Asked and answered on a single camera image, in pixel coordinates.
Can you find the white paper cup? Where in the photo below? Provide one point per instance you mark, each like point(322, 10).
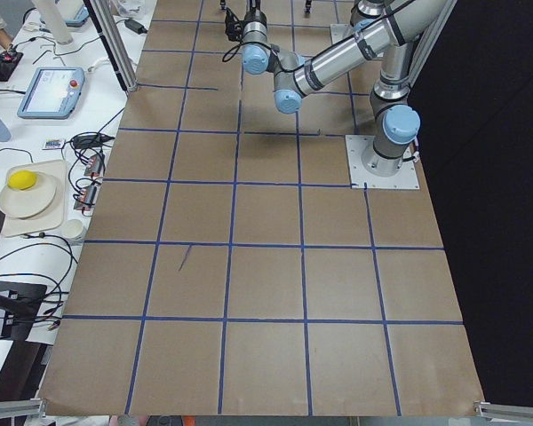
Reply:
point(73, 230)

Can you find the beige tray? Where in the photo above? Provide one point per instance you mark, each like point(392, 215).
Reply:
point(54, 215)

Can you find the black power adapter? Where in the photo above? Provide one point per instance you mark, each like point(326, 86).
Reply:
point(135, 26)

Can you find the blue teach pendant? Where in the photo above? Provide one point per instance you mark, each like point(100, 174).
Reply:
point(53, 93)

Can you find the yellow lemon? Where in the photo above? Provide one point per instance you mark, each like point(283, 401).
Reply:
point(22, 180)

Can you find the beige round plate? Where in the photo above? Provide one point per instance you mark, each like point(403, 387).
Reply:
point(27, 203)

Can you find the aluminium frame post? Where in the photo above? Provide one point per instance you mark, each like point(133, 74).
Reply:
point(107, 30)

